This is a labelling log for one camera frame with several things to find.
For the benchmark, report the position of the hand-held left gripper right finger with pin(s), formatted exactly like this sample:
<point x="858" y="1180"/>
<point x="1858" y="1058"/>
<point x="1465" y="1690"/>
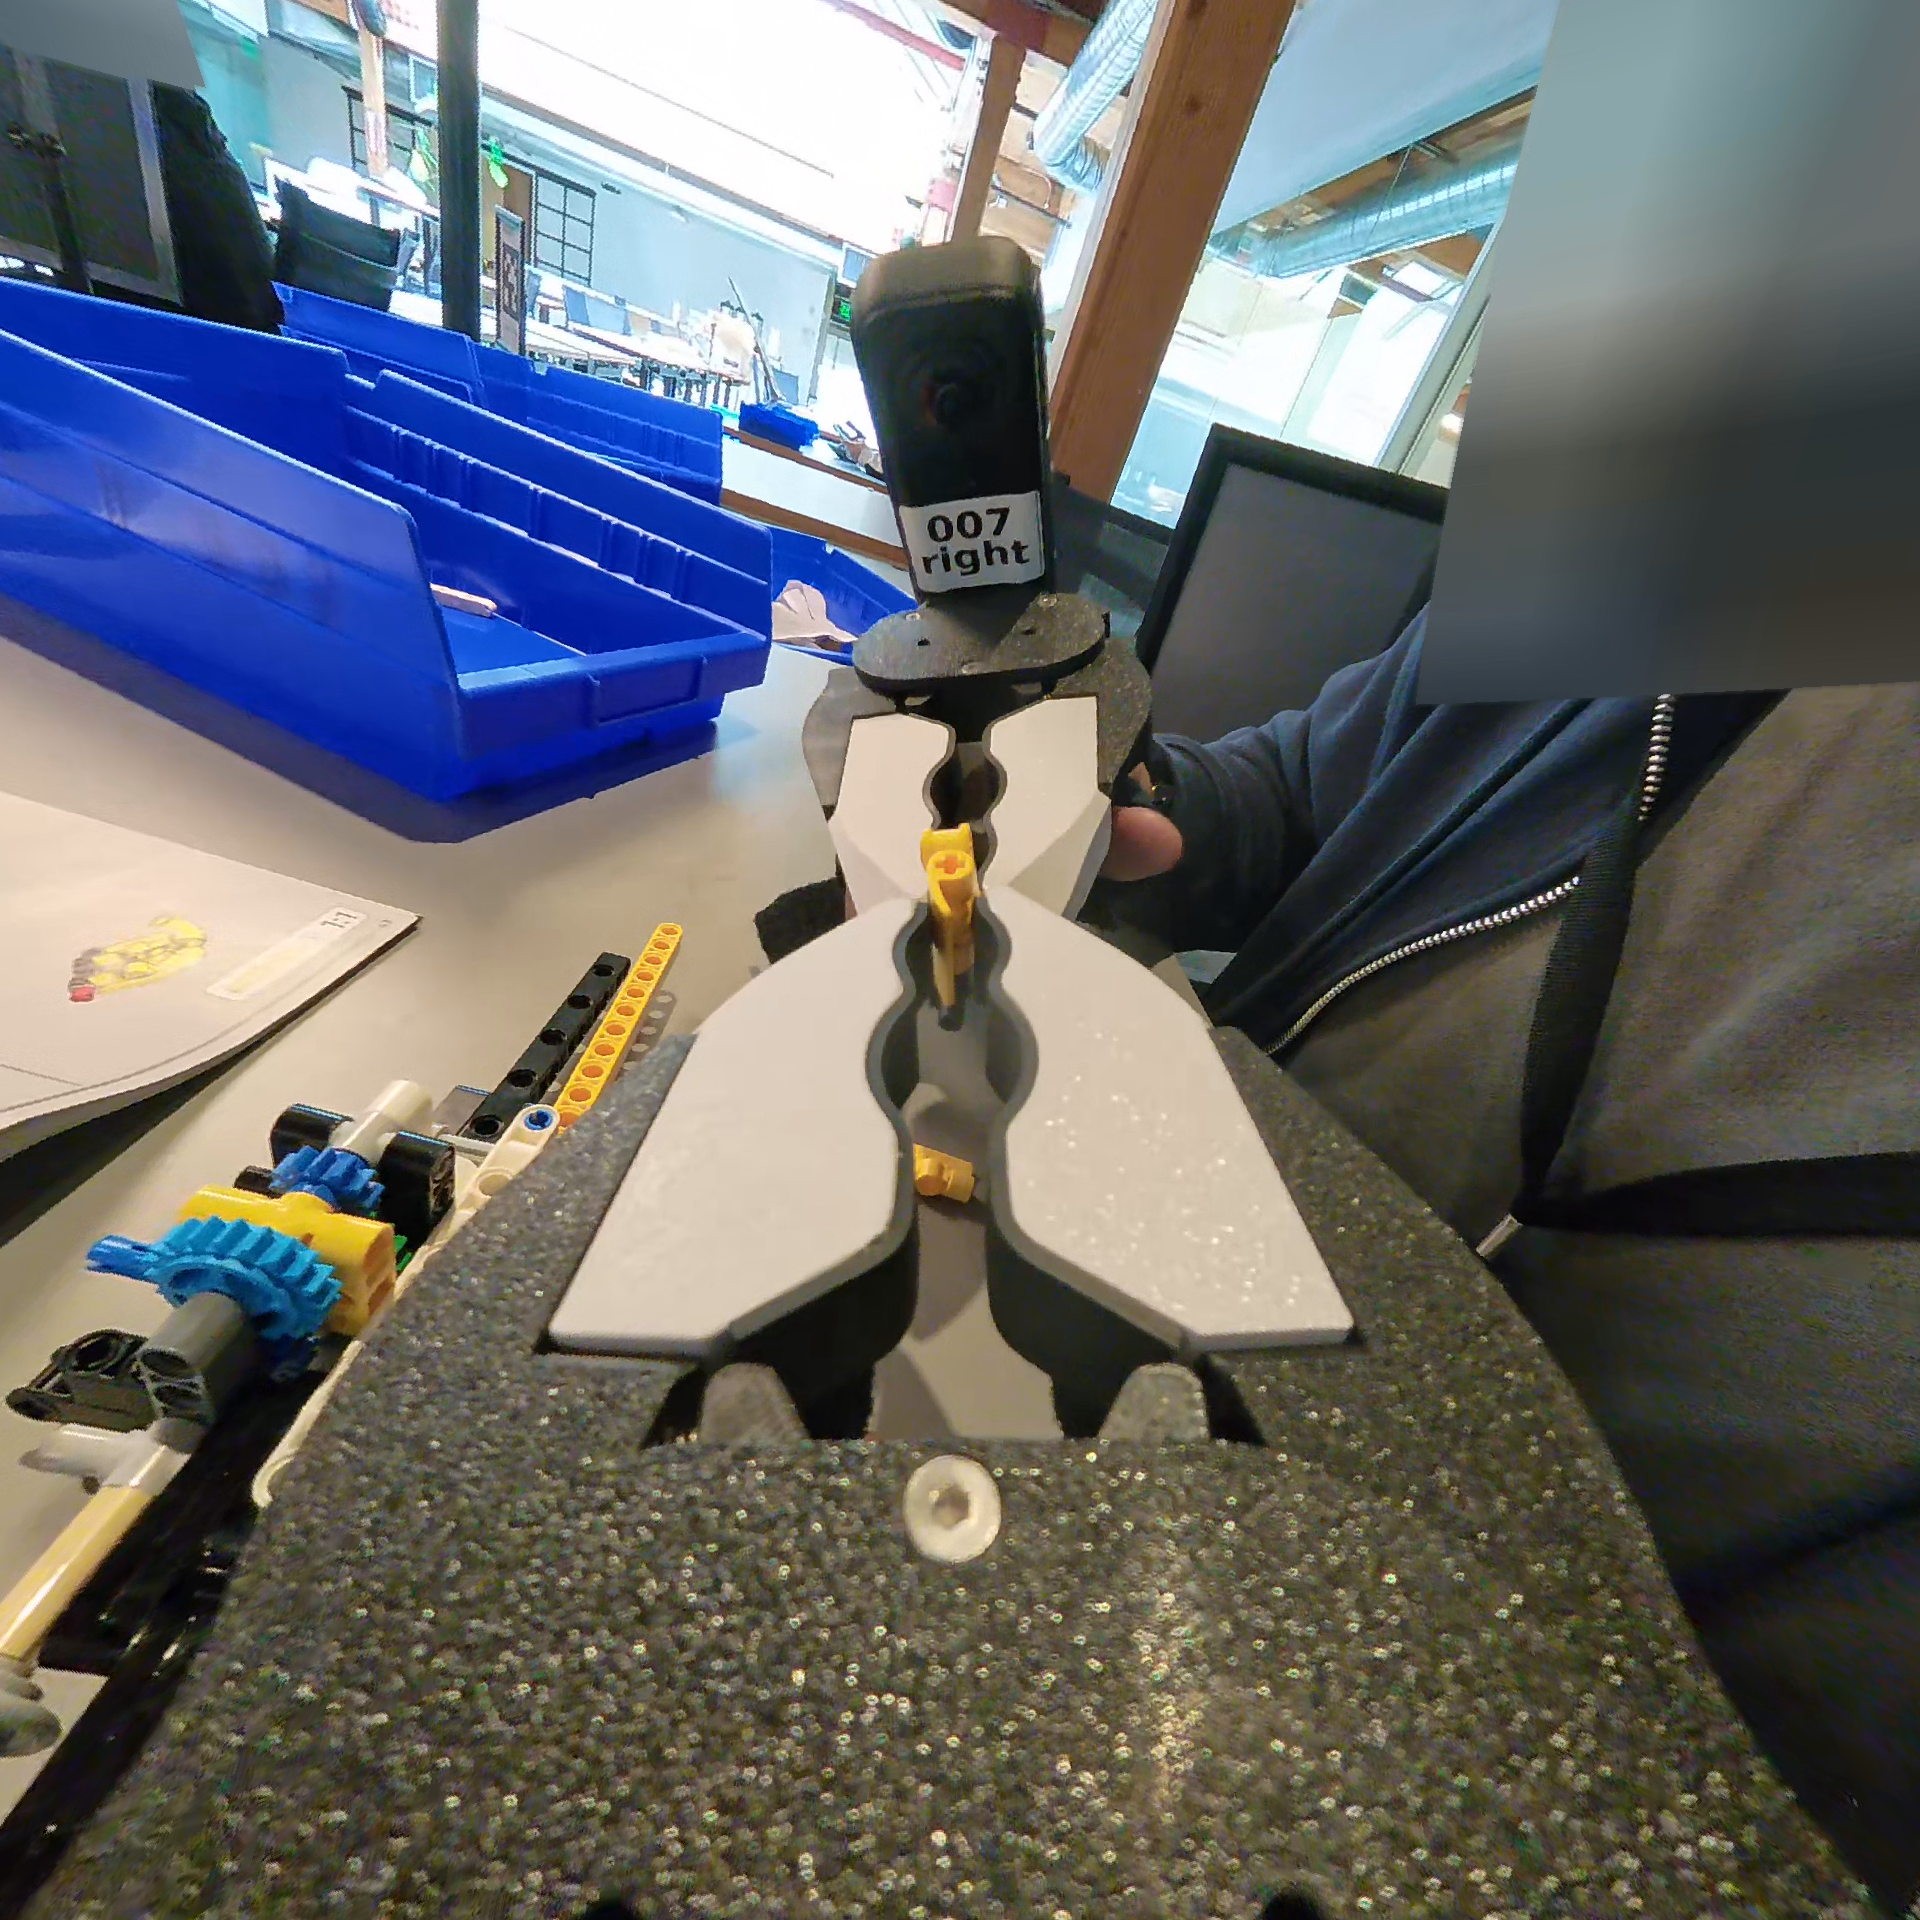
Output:
<point x="1170" y="1184"/>

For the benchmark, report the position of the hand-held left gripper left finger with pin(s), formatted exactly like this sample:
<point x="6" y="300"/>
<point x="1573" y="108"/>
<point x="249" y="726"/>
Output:
<point x="721" y="1184"/>

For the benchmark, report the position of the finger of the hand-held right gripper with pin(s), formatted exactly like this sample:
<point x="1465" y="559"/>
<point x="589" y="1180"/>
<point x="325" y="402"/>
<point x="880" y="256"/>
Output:
<point x="886" y="811"/>
<point x="1058" y="811"/>

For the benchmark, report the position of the yellow lego connector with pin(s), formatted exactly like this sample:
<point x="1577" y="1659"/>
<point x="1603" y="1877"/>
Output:
<point x="949" y="931"/>

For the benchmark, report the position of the small yellow lego brick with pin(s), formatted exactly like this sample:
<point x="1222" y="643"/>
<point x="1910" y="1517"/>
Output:
<point x="942" y="1174"/>

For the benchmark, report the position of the lego technic vehicle model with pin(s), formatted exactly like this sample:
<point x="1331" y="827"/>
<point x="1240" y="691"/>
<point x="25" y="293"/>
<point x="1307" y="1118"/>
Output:
<point x="299" y="1202"/>

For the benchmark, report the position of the lego instruction booklet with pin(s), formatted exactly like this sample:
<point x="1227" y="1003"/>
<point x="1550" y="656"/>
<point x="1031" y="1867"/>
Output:
<point x="150" y="962"/>

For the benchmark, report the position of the blue plastic parts bin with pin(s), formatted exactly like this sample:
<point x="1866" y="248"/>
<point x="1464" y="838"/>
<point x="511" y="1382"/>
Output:
<point x="224" y="599"/>

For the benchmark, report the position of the person's right forearm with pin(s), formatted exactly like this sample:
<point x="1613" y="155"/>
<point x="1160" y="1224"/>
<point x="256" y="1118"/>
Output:
<point x="1275" y="811"/>

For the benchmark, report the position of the white lego panel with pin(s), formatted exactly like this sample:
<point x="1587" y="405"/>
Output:
<point x="810" y="618"/>

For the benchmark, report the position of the grey lego blade panel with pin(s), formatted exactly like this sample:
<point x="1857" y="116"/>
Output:
<point x="465" y="599"/>

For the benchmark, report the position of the person's right hand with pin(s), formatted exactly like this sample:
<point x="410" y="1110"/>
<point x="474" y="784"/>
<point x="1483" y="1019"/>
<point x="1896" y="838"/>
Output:
<point x="1147" y="840"/>

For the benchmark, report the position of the wooden pillar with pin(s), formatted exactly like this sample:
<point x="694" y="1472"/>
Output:
<point x="1154" y="224"/>

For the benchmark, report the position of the black flat monitor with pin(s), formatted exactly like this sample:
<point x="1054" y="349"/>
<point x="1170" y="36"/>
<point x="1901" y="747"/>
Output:
<point x="1289" y="599"/>

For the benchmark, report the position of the black stand pole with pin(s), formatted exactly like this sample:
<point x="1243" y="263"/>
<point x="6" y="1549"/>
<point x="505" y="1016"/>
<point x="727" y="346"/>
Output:
<point x="458" y="150"/>

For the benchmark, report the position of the black office chair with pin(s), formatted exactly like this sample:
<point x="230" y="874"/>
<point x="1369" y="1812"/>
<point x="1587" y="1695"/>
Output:
<point x="339" y="248"/>

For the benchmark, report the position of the black computer monitor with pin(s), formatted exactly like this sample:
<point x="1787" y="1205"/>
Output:
<point x="90" y="182"/>

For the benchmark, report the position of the silver ventilation duct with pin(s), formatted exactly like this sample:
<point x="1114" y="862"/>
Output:
<point x="1350" y="219"/>

